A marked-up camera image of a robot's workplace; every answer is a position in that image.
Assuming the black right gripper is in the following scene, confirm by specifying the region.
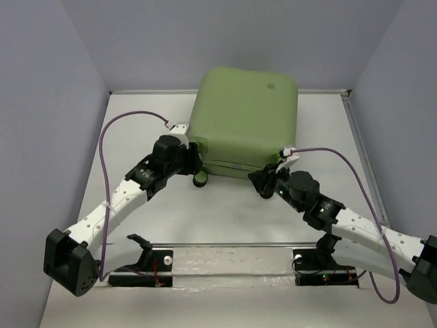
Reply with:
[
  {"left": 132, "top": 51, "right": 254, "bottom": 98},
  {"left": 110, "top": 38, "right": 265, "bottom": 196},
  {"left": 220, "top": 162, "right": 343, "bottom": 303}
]
[{"left": 247, "top": 160, "right": 304, "bottom": 213}]

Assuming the green hard-shell suitcase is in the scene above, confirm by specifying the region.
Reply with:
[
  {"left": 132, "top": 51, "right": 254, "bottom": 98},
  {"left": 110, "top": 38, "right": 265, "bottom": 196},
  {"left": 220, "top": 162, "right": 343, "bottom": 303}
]
[{"left": 187, "top": 67, "right": 298, "bottom": 187}]

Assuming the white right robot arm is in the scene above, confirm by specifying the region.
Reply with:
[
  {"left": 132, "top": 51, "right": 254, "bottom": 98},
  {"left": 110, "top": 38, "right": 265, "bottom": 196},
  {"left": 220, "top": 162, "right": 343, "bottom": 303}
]
[{"left": 248, "top": 165, "right": 436, "bottom": 304}]

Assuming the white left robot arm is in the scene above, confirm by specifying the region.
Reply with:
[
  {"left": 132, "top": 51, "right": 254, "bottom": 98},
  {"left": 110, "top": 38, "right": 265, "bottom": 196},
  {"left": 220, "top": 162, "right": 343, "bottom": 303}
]
[{"left": 43, "top": 135, "right": 202, "bottom": 297}]

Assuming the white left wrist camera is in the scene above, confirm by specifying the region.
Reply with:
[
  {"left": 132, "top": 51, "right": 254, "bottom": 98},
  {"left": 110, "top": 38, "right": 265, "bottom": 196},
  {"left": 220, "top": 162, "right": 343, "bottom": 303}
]
[{"left": 169, "top": 122, "right": 189, "bottom": 148}]

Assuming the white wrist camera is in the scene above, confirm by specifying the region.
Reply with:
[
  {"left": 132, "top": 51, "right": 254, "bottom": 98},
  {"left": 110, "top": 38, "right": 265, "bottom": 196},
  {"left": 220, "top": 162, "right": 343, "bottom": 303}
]
[
  {"left": 169, "top": 122, "right": 189, "bottom": 148},
  {"left": 276, "top": 145, "right": 300, "bottom": 173}
]

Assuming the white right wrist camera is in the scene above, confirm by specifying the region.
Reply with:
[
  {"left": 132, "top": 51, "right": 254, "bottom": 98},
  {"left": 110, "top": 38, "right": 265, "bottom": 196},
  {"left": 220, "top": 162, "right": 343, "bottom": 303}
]
[{"left": 276, "top": 145, "right": 300, "bottom": 173}]

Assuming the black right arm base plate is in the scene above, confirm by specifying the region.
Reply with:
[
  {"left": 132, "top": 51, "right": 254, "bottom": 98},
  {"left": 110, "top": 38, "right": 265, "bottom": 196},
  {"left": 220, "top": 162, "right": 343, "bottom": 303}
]
[{"left": 291, "top": 248, "right": 359, "bottom": 287}]

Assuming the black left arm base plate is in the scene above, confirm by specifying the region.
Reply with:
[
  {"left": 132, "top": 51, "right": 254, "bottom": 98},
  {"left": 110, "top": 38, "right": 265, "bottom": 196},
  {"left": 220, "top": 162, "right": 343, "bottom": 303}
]
[{"left": 107, "top": 248, "right": 173, "bottom": 288}]

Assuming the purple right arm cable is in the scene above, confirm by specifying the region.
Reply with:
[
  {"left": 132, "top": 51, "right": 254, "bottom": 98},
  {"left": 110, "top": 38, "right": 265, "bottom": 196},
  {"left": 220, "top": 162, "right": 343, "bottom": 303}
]
[{"left": 290, "top": 146, "right": 401, "bottom": 304}]

